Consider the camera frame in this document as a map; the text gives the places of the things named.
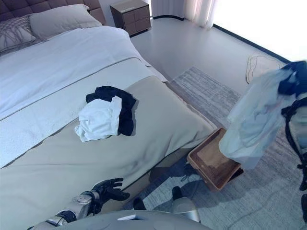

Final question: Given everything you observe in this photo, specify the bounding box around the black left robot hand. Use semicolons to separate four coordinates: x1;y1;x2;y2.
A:
92;177;130;202

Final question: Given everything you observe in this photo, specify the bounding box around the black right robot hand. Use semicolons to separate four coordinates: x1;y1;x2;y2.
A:
277;61;307;96

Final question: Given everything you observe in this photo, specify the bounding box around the pale white shirt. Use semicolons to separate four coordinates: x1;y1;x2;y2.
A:
218;68;292;170

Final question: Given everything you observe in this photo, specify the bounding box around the white t-shirt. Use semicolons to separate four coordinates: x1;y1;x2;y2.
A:
74;95;123;143

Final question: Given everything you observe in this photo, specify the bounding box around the dark navy garment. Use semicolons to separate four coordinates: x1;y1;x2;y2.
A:
85;85;138;137

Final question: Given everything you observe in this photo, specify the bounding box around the bed with beige cover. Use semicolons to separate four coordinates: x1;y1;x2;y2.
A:
0;75;216;226

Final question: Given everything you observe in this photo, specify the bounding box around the brown woven laundry basket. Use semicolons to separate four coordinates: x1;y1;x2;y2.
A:
187;126;245;192

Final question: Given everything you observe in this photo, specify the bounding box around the white bed duvet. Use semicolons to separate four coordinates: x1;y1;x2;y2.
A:
0;25;168;120

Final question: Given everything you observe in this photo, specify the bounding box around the beige irregular floor mat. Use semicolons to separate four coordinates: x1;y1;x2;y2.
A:
245;54;287;84

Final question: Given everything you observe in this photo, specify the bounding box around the grey robot torso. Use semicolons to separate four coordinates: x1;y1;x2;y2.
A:
31;209;207;230

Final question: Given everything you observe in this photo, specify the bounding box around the bright glass window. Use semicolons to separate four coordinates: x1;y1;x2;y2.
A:
213;0;307;65

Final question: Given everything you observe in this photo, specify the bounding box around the silver right robot leg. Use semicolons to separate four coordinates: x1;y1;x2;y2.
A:
169;185;201;224

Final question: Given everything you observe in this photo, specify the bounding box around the white sheer curtain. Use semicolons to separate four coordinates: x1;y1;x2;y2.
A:
150;0;215;31

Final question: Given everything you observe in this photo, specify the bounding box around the grey striped rug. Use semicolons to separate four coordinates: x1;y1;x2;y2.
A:
122;66;307;230

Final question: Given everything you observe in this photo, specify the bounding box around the brown wooden nightstand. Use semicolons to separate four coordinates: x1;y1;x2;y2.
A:
109;0;152;36

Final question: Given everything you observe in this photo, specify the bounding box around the beige pillow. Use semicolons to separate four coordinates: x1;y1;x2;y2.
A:
29;3;103;40

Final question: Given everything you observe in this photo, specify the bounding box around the grey patterned cushion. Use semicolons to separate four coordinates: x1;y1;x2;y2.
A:
0;15;38;52

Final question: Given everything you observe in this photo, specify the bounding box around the brown padded headboard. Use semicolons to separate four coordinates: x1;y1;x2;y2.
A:
0;0;107;26

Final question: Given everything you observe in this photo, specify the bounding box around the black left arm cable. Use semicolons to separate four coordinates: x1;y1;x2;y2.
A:
90;201;102;218

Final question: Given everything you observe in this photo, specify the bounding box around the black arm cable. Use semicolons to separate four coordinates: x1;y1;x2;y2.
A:
90;201;102;218
282;98;307;192

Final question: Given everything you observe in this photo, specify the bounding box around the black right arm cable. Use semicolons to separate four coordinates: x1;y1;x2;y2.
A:
282;98;307;192

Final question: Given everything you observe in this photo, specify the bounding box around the beige padded bed frame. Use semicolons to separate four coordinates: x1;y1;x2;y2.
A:
147;80;223;185

